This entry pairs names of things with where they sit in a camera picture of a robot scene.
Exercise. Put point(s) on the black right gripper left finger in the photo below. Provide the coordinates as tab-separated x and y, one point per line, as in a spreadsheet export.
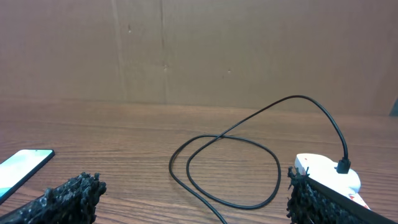
74	201

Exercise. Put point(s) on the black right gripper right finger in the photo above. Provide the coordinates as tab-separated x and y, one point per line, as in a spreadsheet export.
312	202

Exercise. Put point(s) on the blue screen smartphone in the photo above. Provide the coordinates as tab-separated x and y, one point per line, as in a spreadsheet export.
20	167

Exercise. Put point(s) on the white plug adapter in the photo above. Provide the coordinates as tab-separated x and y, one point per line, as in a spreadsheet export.
329	174

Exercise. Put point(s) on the white power strip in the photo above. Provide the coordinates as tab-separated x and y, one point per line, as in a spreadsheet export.
354	194

